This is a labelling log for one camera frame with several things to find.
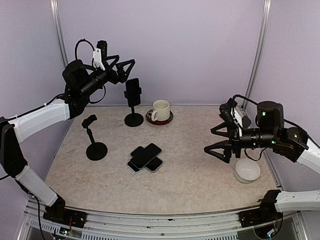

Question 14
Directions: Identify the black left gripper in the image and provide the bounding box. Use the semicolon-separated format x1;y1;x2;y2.
79;54;135;97

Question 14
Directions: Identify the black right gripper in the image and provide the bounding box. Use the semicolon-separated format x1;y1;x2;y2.
205;119;279;163

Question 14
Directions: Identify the white bowl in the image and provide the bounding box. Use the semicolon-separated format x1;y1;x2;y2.
234;158;261;184

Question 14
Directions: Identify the short black phone stand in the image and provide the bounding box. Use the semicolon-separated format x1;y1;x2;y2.
81;114;109;162

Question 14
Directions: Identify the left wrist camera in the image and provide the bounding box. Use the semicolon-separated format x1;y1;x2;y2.
92;40;108;71

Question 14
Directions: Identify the light blue bottom phone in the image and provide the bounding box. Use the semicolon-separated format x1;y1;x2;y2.
127;161;144;174

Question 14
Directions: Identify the tall black clamp phone stand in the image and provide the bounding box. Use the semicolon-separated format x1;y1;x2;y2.
123;86;145;127

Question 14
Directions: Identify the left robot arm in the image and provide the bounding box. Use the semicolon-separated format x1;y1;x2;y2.
0;55;128;223

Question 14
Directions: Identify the white ceramic mug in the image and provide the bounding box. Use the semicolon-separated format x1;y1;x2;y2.
151;99;170;122

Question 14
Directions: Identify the black plate phone stand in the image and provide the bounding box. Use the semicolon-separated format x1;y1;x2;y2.
239;111;252;129

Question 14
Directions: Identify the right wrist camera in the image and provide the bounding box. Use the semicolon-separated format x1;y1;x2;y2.
219;98;243;130

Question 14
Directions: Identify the black phone crossing stack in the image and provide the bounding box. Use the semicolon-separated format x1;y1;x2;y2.
130;143;162;169

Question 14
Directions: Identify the red round coaster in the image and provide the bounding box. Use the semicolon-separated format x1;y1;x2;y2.
145;109;174;125

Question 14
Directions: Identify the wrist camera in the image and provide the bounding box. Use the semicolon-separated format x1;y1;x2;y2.
219;98;243;130
92;40;108;71

